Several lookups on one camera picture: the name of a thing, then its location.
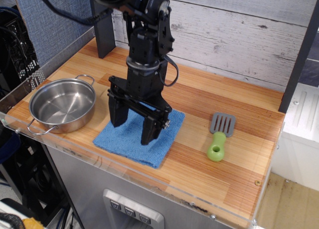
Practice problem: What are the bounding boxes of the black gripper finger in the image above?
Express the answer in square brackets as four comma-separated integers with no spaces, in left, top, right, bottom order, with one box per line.
[141,116,165,145]
[109,96,129,127]

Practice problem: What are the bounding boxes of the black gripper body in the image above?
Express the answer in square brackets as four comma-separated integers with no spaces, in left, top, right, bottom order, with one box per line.
[108,58,171,128]

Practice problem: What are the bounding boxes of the blue cloth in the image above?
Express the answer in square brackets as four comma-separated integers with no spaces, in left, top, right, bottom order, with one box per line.
[93,110,185,168]

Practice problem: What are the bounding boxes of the grey spatula green handle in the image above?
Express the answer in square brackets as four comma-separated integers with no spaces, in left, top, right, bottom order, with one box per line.
[207,113,236,162]

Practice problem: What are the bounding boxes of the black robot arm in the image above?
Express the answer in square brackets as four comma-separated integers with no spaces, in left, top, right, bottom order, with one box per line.
[94,0,175,145]

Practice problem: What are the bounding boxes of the white appliance top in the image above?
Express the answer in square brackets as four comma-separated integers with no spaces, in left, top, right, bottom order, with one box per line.
[284,83,319,142]

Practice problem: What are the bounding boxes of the stainless steel pot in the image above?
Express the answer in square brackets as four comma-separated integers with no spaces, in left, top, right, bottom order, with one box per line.
[27,74,96,135]

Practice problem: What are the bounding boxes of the silver dispenser button panel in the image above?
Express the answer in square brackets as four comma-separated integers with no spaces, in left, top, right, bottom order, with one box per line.
[103,189,165,229]

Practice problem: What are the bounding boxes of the black perforated crate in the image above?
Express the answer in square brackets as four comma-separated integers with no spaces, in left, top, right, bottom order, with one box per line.
[0,6,45,97]

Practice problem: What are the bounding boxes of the clear acrylic table guard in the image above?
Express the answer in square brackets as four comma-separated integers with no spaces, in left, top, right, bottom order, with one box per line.
[0,40,284,229]

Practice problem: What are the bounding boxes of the yellow black object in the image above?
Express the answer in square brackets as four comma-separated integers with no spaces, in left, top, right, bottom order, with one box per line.
[22,218,44,229]

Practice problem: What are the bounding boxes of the dark grey left post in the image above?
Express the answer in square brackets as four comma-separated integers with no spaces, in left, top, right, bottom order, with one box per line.
[94,12,116,59]

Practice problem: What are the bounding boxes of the dark grey post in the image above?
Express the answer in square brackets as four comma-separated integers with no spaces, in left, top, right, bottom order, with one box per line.
[278,0,319,113]
[94,12,116,59]

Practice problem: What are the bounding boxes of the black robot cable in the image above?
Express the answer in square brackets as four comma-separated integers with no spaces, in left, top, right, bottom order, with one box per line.
[34,0,180,88]

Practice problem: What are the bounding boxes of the dark grey right post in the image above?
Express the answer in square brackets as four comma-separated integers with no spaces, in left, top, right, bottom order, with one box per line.
[278,0,319,113]

